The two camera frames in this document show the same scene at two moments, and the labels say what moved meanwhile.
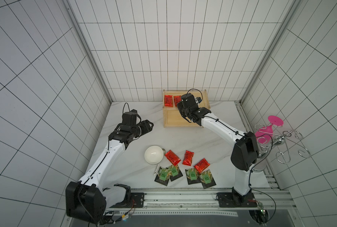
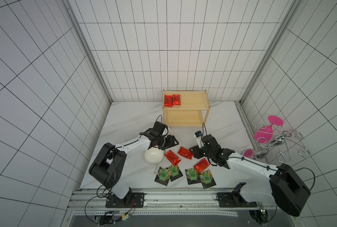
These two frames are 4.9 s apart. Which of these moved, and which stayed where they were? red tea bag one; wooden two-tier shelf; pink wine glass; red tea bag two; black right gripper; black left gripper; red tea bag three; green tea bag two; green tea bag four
Moved: black right gripper; red tea bag three; black left gripper
Stayed: green tea bag two; green tea bag four; red tea bag one; pink wine glass; wooden two-tier shelf; red tea bag two
